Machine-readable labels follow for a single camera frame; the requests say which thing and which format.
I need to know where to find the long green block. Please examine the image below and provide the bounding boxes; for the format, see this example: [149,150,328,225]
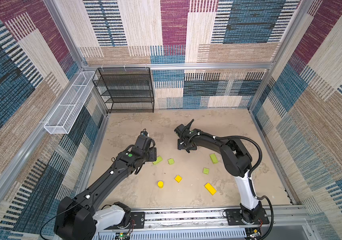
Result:
[153,156,163,165]
[210,154,219,164]

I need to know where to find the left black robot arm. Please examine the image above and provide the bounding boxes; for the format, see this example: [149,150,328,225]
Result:
[54,131,157,240]

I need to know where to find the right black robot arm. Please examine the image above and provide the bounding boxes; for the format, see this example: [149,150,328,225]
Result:
[174,123,263,224]

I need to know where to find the yellow cylinder block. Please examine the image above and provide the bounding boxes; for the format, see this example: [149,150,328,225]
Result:
[157,181,164,189]

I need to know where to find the small yellow square block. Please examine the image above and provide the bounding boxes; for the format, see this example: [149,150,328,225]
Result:
[175,175,183,183]

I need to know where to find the long yellow block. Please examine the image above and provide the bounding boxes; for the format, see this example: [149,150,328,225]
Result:
[205,183,217,196]

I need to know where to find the left small green cube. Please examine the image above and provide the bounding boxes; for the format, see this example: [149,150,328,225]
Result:
[168,159,175,165]

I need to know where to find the small green cube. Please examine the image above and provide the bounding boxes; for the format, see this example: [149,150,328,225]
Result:
[168,159,175,165]
[203,168,210,175]

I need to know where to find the right small green cube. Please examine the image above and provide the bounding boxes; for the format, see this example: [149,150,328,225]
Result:
[203,168,210,175]

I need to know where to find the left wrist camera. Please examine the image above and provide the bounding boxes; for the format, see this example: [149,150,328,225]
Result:
[140,129,148,136]

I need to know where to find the black wire shelf rack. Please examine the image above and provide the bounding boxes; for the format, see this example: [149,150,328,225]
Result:
[93,67,155,114]

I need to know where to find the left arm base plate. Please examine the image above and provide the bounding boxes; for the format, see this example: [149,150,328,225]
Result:
[105,212,145,230]

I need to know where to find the white wire mesh basket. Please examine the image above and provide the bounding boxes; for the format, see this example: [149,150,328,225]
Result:
[44,72,95,135]

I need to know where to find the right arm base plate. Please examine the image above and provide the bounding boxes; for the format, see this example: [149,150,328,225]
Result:
[223,208,270,226]

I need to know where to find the aluminium front rail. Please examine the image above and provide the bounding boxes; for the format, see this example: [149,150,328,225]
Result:
[92,206,320,240]

